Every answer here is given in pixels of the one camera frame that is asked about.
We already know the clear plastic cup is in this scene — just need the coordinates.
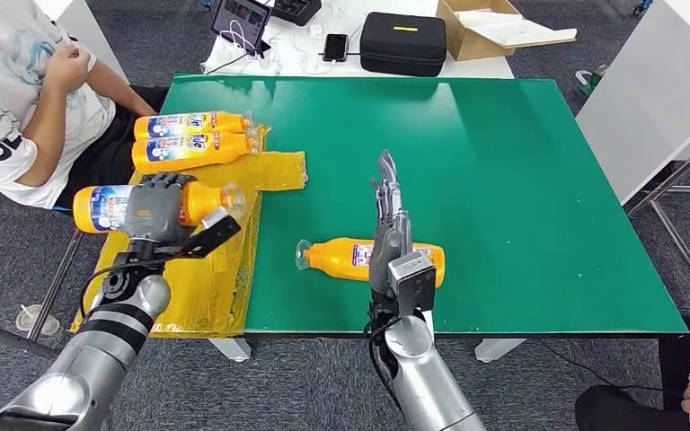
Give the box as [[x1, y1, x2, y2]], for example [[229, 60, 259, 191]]
[[14, 303, 60, 336]]

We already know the black smartphone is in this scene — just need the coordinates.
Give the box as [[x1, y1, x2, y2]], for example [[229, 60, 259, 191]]
[[322, 32, 350, 63]]

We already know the orange detergent bottle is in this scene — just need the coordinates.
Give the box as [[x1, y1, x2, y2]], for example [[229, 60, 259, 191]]
[[131, 130, 261, 175], [72, 180, 246, 234], [295, 237, 447, 290], [133, 110, 255, 142]]

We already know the white charging cable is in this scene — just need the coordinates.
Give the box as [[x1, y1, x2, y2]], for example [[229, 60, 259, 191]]
[[212, 21, 333, 75]]

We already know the metal table frame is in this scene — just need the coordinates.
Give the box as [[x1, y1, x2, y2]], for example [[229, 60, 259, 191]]
[[623, 130, 690, 322]]

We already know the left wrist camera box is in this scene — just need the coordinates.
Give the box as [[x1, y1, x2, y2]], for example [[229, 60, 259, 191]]
[[181, 207, 243, 259]]

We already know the white table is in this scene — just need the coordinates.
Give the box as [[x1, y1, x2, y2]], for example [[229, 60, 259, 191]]
[[200, 0, 515, 80]]

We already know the white sheet in box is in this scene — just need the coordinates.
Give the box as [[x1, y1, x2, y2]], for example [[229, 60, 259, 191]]
[[456, 8, 579, 48]]

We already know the black zip case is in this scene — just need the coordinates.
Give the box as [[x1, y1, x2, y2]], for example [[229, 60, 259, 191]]
[[358, 12, 448, 78]]

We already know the green table board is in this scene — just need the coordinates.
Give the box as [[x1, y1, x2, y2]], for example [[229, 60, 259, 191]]
[[160, 74, 690, 339]]

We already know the white table foot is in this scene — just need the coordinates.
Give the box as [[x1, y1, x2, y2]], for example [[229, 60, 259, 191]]
[[474, 339, 527, 365], [208, 338, 252, 364]]

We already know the yellow taped cardboard mat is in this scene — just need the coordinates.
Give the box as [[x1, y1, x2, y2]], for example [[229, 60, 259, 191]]
[[71, 123, 309, 340]]

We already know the black tablet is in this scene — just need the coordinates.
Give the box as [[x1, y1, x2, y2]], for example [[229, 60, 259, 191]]
[[210, 0, 273, 57]]

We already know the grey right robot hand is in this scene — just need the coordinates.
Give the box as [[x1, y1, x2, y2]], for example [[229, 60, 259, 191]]
[[368, 149, 412, 299]]

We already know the metal chair frame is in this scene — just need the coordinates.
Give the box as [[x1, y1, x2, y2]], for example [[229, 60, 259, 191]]
[[0, 184, 87, 360]]

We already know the black tablet cable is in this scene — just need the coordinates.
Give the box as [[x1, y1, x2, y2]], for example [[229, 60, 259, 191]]
[[203, 50, 256, 76]]

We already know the green and white object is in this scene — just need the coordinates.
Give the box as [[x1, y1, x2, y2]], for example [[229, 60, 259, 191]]
[[575, 65, 606, 100]]

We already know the brown cardboard box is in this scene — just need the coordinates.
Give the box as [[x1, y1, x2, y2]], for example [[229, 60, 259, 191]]
[[436, 0, 579, 63]]

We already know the black controller device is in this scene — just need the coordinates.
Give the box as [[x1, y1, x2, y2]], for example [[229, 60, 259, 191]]
[[272, 0, 323, 27]]

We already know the black floor cable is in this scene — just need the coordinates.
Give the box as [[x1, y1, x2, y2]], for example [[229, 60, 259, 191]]
[[538, 339, 686, 397]]

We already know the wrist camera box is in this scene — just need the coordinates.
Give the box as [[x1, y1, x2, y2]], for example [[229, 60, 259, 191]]
[[181, 207, 243, 259], [387, 250, 438, 318]]

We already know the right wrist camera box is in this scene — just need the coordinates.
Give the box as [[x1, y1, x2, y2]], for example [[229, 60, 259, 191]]
[[387, 250, 438, 318]]

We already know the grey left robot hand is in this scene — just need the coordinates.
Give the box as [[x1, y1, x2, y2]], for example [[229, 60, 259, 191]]
[[119, 172, 199, 242]]

